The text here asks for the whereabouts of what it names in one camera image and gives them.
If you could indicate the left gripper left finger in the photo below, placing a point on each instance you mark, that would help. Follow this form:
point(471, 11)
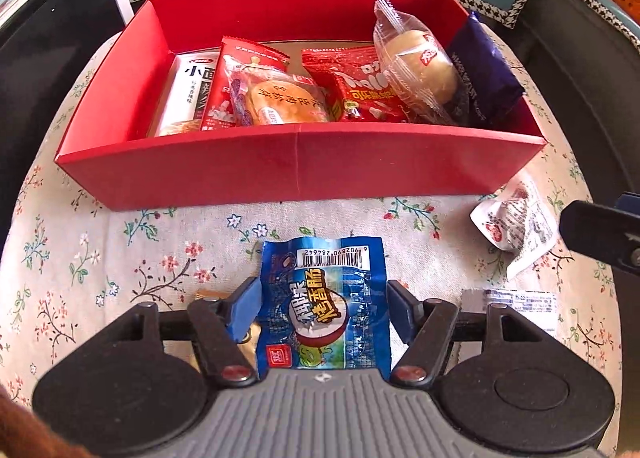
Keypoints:
point(219, 326)

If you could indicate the floral tablecloth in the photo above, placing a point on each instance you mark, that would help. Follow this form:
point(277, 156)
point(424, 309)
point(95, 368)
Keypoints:
point(70, 266)

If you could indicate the steamed egg cake packet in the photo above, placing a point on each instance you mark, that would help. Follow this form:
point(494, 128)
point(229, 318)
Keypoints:
point(418, 68)

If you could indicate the purple snack packet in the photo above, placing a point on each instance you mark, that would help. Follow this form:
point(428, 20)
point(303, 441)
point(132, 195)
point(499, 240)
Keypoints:
point(492, 89)

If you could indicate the white Kaprons wafer packet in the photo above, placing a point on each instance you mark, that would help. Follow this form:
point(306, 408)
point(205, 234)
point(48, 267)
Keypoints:
point(540, 307)

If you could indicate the white noodle snack packet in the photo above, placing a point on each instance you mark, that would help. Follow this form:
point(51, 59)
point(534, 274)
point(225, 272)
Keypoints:
point(185, 94)

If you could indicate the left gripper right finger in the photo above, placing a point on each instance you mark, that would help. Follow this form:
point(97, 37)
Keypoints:
point(426, 327)

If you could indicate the red cardboard box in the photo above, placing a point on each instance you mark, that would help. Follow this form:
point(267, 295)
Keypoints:
point(106, 147)

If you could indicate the orange bread packet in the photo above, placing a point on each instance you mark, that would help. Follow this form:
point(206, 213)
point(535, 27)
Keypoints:
point(274, 98)

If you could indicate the red crown snack packet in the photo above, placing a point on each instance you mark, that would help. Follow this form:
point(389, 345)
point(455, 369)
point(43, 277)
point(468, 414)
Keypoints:
point(236, 55)

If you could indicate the blue sausage packet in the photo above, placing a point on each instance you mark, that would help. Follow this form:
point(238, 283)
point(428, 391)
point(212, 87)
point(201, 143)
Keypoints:
point(324, 305)

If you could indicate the red Trolli gummy packet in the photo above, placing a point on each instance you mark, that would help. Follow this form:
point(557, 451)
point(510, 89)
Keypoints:
point(356, 90)

